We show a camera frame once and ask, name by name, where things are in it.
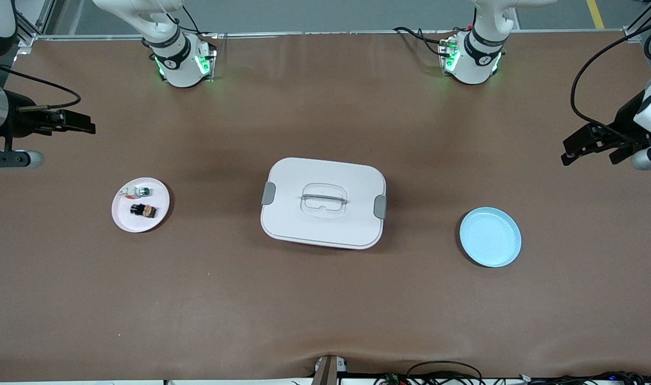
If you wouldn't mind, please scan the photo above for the black cable bundle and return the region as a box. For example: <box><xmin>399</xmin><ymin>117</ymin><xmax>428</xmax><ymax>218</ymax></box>
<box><xmin>486</xmin><ymin>371</ymin><xmax>651</xmax><ymax>385</ymax></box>

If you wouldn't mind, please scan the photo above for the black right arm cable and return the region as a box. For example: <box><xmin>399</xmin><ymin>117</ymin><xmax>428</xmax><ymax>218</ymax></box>
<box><xmin>0</xmin><ymin>59</ymin><xmax>82</xmax><ymax>112</ymax></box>

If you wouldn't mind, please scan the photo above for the aluminium frame post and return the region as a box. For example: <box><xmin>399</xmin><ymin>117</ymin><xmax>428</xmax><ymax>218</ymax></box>
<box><xmin>13</xmin><ymin>0</ymin><xmax>56</xmax><ymax>51</ymax></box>
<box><xmin>622</xmin><ymin>0</ymin><xmax>651</xmax><ymax>59</ymax></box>

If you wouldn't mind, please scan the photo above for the light blue round plate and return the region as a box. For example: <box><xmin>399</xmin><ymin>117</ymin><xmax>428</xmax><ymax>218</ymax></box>
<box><xmin>459</xmin><ymin>207</ymin><xmax>522</xmax><ymax>268</ymax></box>

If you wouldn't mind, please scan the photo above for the brown camera post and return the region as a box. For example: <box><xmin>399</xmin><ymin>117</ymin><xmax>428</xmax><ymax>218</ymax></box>
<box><xmin>311</xmin><ymin>355</ymin><xmax>348</xmax><ymax>385</ymax></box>

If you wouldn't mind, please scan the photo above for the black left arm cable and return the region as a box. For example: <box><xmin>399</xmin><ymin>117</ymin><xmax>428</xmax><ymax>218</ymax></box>
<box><xmin>570</xmin><ymin>19</ymin><xmax>651</xmax><ymax>144</ymax></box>

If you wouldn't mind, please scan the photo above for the black base cable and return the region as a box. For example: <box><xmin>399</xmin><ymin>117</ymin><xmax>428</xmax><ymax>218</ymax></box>
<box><xmin>393</xmin><ymin>25</ymin><xmax>457</xmax><ymax>58</ymax></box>
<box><xmin>164</xmin><ymin>4</ymin><xmax>203</xmax><ymax>37</ymax></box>

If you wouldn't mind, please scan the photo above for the black looped cable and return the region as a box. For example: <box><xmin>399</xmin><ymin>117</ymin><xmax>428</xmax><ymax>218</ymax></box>
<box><xmin>406</xmin><ymin>360</ymin><xmax>484</xmax><ymax>385</ymax></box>

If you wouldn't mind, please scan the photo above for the brown table mat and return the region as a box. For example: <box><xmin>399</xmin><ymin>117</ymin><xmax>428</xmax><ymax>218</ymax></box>
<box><xmin>0</xmin><ymin>31</ymin><xmax>651</xmax><ymax>382</ymax></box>

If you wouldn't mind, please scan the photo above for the white lidded storage box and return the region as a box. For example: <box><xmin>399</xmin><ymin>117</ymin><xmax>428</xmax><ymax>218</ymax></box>
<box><xmin>260</xmin><ymin>157</ymin><xmax>388</xmax><ymax>250</ymax></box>

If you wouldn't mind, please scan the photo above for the pale pink round plate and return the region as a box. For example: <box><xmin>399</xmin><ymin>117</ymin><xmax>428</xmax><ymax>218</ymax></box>
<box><xmin>111</xmin><ymin>177</ymin><xmax>171</xmax><ymax>234</ymax></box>

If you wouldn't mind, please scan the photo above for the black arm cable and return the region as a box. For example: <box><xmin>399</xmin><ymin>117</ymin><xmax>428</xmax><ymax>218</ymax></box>
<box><xmin>0</xmin><ymin>59</ymin><xmax>82</xmax><ymax>112</ymax></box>
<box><xmin>570</xmin><ymin>19</ymin><xmax>651</xmax><ymax>144</ymax></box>

